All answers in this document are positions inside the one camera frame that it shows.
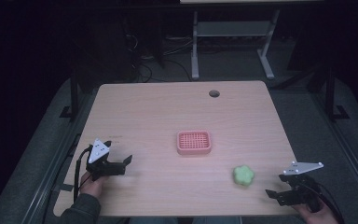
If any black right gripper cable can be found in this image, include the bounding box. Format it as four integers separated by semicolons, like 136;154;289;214
304;179;345;224

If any black metal stand post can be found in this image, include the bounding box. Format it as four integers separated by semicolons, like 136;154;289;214
325;66;351;122
59;66;79;122

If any tangle of floor cables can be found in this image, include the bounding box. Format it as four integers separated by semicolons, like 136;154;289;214
122;18;197;83

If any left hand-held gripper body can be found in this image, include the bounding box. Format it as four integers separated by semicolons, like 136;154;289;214
85;137;127;182

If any white metal stand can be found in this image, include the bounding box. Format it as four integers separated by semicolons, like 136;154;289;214
190;8;282;80

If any pink soap dish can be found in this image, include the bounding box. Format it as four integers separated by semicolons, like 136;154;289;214
176;130;213;156

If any person's right hand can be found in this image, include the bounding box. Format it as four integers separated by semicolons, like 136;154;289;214
293;199;340;224

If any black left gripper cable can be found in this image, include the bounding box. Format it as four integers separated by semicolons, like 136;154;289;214
73;145;93;203

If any green flower-shaped soap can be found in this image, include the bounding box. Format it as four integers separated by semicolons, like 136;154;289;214
232;164;255;188

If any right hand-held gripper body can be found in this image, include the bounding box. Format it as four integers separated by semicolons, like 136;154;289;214
275;161;324;213

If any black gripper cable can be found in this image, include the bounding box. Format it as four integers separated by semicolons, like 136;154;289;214
73;145;93;203
304;179;345;224

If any person's left hand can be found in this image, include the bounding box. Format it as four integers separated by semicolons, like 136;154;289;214
79;171;109;199

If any metal floor rail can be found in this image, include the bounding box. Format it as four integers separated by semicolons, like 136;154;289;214
310;90;358;206
20;90;91;224

